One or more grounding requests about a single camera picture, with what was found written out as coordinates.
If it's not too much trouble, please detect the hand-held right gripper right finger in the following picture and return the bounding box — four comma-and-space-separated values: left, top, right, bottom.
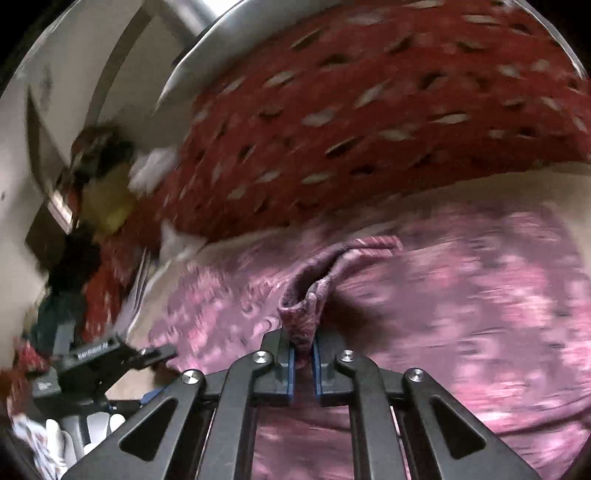
313, 329, 542, 480

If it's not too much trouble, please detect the red patterned blanket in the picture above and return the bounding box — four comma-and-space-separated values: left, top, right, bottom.
152, 0, 591, 245

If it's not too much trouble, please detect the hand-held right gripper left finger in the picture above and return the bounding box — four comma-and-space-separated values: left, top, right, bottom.
60, 329, 297, 480

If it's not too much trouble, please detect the yellow cloth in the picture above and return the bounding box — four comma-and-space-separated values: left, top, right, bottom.
78, 164, 139, 238

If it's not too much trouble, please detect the red printed cloth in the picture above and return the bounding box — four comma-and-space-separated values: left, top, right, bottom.
81, 231, 160, 344

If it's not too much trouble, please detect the pink patterned garment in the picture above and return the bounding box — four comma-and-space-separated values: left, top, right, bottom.
129, 203, 591, 480

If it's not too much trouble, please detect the person's left hand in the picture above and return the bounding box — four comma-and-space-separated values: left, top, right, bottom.
44, 412, 127, 468

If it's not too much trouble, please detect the white cloth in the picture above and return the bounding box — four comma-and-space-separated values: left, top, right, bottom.
127, 147, 182, 195

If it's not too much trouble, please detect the dark cloth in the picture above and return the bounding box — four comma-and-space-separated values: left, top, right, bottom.
28, 231, 105, 356

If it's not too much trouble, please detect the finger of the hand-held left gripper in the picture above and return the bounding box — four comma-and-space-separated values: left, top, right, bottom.
136, 344, 179, 371
137, 387, 168, 409

